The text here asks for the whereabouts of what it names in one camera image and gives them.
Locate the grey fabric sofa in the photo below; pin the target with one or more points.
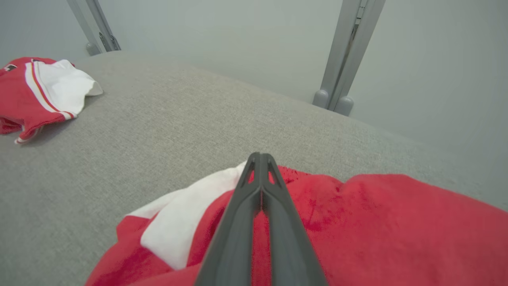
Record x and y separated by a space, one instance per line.
158 139

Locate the red basketball jersey white trim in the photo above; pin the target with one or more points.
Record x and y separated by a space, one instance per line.
16 99

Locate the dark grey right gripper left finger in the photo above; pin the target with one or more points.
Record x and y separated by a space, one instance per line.
234 246

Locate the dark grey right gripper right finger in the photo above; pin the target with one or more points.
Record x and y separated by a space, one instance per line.
289 254

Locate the red shorts with white stripe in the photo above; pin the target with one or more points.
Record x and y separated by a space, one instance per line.
397 230

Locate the grey partition post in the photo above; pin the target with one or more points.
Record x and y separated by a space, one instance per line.
101 28
337 59

